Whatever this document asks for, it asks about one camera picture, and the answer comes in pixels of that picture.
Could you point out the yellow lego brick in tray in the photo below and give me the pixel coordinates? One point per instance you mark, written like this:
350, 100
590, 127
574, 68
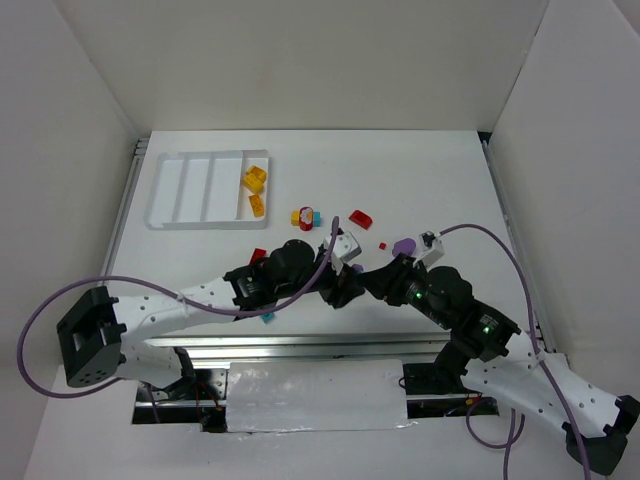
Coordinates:
256, 205

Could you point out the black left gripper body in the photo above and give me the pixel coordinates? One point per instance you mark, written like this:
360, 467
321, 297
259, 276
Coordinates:
340, 282

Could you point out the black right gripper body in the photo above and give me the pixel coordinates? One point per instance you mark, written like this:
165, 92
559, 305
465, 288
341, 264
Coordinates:
391, 279

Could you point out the red flat lego brick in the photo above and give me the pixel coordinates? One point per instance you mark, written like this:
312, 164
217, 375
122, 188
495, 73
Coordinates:
257, 255

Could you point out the purple rounded lego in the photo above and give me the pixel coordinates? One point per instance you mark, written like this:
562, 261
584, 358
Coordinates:
406, 246

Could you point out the white divided sorting tray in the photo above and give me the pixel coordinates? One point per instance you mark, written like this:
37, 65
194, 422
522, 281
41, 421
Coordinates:
204, 190

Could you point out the yellow red blue lego cluster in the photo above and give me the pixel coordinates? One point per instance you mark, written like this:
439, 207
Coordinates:
306, 219

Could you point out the small teal square lego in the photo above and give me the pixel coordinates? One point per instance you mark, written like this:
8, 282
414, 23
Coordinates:
267, 318

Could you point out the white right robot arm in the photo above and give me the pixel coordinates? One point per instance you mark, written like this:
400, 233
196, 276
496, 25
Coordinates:
488, 353

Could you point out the red sloped lego brick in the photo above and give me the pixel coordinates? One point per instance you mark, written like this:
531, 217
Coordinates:
361, 219

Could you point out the yellow round printed lego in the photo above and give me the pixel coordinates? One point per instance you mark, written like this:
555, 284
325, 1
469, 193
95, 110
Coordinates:
253, 183

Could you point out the aluminium front rail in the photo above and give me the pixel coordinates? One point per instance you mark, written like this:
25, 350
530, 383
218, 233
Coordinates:
211, 350

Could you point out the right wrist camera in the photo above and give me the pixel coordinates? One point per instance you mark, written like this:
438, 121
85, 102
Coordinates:
432, 249

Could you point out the yellow lego brick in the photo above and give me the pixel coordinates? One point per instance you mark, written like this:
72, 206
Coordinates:
256, 205
258, 172

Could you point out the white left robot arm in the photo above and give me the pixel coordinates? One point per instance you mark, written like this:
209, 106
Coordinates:
103, 336

